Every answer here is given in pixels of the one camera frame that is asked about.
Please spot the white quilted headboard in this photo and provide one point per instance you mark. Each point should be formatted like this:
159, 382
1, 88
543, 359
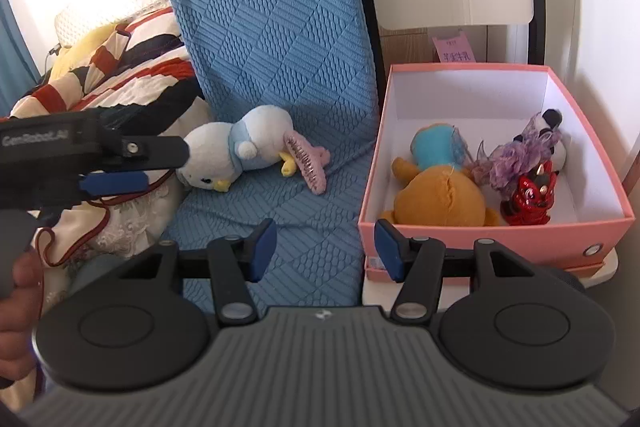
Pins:
100, 17

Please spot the blue textured cushion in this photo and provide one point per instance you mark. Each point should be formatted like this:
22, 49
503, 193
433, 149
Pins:
270, 32

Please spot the pink comb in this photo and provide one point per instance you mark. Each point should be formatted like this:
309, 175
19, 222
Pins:
307, 162

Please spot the yellow pillow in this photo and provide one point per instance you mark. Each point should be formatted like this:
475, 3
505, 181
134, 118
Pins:
75, 52

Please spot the brown wooden panel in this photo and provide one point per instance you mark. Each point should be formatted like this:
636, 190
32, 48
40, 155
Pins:
405, 47

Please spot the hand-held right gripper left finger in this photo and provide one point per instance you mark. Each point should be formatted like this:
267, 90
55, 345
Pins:
262, 252

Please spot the red black striped blanket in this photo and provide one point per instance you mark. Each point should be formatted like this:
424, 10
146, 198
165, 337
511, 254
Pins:
125, 77

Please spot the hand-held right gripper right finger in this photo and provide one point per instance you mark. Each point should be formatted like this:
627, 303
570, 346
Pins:
387, 252

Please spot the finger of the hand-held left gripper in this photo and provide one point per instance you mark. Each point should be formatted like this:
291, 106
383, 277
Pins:
150, 152
115, 183

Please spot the brown bear plush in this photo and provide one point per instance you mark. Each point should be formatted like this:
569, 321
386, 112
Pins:
435, 197

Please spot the black white panda plush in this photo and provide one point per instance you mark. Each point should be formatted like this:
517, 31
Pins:
562, 152

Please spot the white lace cloth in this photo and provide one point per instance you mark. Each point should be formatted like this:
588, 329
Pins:
140, 217

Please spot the person's left hand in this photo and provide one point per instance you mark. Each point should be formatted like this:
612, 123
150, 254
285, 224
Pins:
20, 332

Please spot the red figurine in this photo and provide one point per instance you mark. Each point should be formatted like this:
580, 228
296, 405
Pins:
525, 202

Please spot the pink paper label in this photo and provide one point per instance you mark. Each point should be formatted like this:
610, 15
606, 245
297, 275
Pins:
452, 47

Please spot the blue curtain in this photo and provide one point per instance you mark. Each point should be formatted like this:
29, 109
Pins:
12, 42

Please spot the white blue penguin plush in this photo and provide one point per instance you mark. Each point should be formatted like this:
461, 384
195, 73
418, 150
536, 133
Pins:
215, 147

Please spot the pink box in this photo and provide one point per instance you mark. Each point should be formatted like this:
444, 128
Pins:
450, 242

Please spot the purple ribbon flower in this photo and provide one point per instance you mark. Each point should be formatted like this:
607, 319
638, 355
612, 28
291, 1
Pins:
505, 162

